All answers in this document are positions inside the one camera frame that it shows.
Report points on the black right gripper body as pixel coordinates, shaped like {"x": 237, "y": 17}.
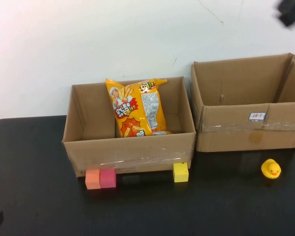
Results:
{"x": 292, "y": 12}

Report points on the large yellow chips bag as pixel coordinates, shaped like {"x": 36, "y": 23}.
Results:
{"x": 135, "y": 110}

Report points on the orange foam cube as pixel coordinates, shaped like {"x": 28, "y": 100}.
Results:
{"x": 93, "y": 179}

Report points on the pink foam cube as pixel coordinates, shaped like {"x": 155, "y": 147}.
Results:
{"x": 108, "y": 178}

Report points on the labelled brown cardboard box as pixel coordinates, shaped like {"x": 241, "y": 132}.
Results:
{"x": 226, "y": 137}

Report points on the plain brown cardboard box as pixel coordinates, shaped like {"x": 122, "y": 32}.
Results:
{"x": 127, "y": 155}

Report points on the yellow rubber duck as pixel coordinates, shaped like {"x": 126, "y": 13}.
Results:
{"x": 271, "y": 169}

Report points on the yellow foam cube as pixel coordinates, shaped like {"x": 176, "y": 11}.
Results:
{"x": 180, "y": 173}

